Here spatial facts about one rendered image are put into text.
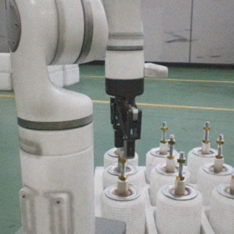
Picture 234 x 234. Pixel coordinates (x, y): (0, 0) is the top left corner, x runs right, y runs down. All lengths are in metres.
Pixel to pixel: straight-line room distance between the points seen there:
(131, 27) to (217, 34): 5.28
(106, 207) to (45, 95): 0.38
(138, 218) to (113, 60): 0.32
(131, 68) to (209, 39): 5.28
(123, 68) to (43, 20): 0.28
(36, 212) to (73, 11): 0.24
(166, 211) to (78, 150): 0.35
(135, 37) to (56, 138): 0.29
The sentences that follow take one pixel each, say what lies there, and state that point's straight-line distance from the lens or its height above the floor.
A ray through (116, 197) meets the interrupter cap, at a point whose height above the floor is 0.25.
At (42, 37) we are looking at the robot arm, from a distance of 0.35.
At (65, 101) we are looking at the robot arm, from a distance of 0.37.
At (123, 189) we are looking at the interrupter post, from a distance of 0.70.
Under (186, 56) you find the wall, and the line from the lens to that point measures 5.90.
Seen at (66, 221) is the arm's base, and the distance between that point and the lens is 0.41.
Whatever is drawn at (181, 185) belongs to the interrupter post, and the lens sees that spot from 0.71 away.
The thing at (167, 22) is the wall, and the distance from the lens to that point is 5.93.
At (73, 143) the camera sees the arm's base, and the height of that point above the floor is 0.45.
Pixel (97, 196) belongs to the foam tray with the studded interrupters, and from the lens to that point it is 0.85.
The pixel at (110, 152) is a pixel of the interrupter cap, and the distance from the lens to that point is 0.92.
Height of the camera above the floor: 0.58
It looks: 14 degrees down
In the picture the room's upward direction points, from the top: straight up
